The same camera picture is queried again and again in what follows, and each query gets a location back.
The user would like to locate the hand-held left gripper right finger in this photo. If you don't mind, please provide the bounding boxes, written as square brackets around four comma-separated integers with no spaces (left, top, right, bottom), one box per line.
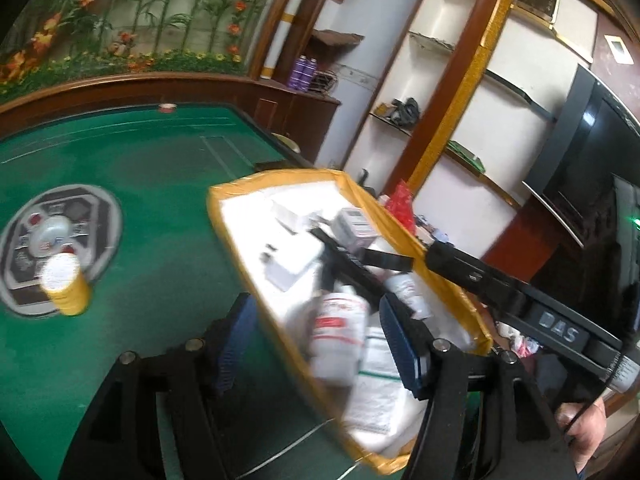
[378,294,576,480]

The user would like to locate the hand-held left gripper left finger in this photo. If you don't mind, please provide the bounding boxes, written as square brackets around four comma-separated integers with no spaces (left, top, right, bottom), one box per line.
[57,292,258,480]

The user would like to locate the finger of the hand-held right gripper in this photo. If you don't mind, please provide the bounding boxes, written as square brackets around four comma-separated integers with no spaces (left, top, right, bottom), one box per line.
[424,241,531,318]

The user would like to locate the white bottle red label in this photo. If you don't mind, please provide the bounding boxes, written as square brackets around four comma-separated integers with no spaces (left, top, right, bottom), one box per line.
[306,290,372,388]
[384,272,433,322]

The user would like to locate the white foam box yellow tape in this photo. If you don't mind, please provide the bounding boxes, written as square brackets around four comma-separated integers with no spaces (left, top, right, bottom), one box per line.
[206,167,496,476]

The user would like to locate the pink small box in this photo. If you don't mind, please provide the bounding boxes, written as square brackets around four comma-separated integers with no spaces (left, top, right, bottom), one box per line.
[332,207,378,256]

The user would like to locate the yellow bottle white cap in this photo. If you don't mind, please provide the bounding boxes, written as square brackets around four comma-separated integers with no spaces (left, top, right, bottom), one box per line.
[39,252,92,317]

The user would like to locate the person's right hand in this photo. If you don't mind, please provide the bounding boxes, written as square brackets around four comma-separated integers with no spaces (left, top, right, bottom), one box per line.
[555,397,608,473]

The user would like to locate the black plastic piece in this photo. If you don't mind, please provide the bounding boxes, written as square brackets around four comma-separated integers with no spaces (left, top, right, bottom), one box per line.
[361,247,415,272]

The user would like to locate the white cardboard box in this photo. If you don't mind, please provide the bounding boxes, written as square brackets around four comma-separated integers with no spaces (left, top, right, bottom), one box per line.
[260,237,326,293]
[270,199,313,233]

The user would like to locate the red plastic bag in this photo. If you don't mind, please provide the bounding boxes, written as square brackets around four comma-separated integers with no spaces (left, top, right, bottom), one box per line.
[385,182,416,233]

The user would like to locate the black flat television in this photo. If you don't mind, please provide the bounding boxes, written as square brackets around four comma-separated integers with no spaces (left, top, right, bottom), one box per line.
[522,62,640,281]

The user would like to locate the grey table control panel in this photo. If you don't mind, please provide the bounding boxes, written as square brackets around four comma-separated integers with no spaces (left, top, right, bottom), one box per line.
[0,185,123,317]

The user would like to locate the white green stool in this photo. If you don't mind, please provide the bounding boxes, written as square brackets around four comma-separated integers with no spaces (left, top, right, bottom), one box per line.
[270,131,302,155]

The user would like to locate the brown corner shelf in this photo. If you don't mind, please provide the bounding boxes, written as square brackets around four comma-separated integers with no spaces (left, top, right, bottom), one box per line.
[311,29,366,50]

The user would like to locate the white yellow paper roll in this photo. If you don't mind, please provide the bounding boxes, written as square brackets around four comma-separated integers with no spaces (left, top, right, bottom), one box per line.
[262,0,315,81]

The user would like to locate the wooden arch frame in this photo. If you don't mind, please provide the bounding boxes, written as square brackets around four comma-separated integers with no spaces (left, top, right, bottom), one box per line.
[390,0,526,201]

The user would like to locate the white wall shelf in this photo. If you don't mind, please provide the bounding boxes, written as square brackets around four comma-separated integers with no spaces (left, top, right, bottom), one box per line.
[410,30,457,55]

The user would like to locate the wire basket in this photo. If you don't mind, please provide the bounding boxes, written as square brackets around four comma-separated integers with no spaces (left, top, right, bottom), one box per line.
[312,71,340,95]

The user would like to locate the flower bamboo wall mural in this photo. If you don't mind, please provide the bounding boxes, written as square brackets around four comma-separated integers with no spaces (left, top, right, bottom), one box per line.
[0,0,296,96]

